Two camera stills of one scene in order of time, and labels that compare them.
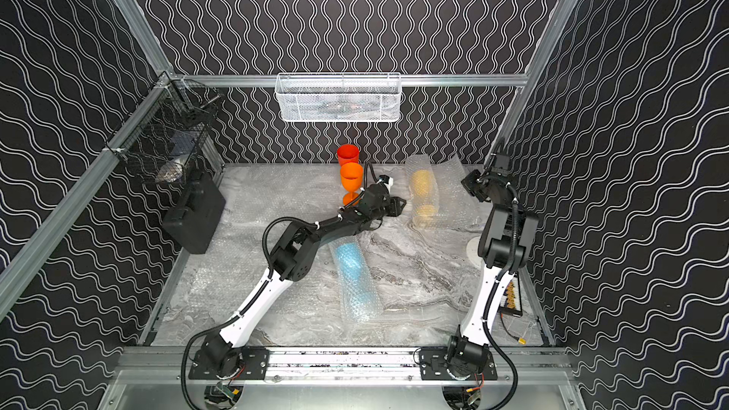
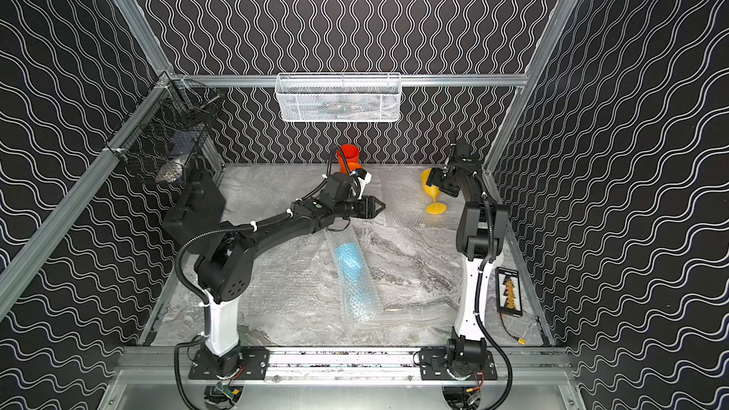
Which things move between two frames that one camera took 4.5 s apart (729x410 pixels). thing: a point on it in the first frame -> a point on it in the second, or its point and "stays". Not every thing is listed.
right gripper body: (473, 183) -> (439, 178)
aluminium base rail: (172, 366) stays
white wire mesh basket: (338, 97) stays
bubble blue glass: (360, 296) stays
